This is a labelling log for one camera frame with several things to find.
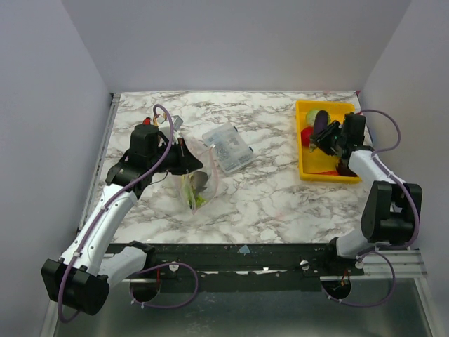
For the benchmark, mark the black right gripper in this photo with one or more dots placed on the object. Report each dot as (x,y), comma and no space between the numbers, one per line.
(326,133)

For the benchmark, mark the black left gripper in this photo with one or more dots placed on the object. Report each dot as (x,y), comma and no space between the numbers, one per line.
(187,161)

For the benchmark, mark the purple eggplant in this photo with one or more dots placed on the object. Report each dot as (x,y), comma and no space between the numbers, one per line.
(321,122)

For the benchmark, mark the red tomato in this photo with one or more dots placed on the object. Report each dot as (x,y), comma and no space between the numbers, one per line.
(305,135)

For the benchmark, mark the clear zip top bag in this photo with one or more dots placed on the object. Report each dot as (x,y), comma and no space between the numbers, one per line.
(202,153)

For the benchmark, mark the orange carrot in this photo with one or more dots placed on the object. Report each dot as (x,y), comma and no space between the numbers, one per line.
(327,173)

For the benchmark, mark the pale green celery stalk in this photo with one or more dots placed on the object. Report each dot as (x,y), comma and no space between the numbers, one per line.
(193,200)

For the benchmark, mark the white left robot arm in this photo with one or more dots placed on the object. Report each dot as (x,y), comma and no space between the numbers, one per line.
(81,277)

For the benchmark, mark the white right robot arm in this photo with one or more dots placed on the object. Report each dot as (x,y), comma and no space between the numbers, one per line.
(391,216)

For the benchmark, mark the yellow plastic bin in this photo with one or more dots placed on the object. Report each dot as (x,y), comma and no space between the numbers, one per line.
(318,161)

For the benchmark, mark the green cabbage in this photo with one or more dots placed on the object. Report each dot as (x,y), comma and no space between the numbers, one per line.
(311,116)

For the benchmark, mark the dark red beet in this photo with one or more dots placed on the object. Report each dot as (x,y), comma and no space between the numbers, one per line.
(344,170)

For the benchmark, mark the clear plastic screw box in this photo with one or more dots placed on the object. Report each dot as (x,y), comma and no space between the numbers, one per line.
(230,149)

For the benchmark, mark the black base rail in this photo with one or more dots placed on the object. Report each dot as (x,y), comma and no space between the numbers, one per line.
(242,268)

